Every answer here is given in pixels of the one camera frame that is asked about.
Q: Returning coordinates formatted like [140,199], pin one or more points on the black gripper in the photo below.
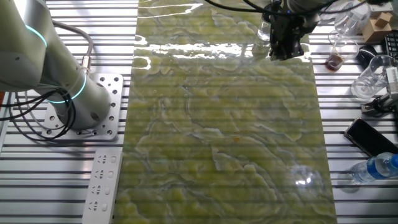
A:
[284,29]

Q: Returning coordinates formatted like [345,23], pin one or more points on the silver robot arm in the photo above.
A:
[37,62]

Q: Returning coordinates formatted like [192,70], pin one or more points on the clear glass jar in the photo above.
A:
[264,31]

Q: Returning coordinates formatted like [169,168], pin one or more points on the small cup with brown liquid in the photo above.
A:
[334,62]

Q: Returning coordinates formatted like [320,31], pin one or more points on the black computer mouse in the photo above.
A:
[367,53]

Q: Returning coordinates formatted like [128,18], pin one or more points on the large clear plastic cup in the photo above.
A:
[370,81]

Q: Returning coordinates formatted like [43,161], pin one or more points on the small cardboard box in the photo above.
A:
[374,31]

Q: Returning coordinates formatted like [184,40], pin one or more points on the gray emergency stop box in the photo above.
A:
[382,8]

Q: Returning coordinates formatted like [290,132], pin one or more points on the black keyboard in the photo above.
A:
[392,45]

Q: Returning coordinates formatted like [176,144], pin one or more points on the black smartphone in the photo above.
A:
[367,137]

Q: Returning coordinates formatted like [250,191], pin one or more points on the green marble pattern mat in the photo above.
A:
[202,140]

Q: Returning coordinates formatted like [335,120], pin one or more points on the water bottle with blue label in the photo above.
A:
[376,168]

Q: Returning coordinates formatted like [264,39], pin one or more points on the metal robot mounting plate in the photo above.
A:
[113,102]

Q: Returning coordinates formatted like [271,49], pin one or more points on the white power strip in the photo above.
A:
[101,186]

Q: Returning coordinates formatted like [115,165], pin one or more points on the metal camera clamp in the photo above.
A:
[370,106]

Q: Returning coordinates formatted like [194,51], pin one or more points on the finned silver camera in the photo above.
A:
[392,79]

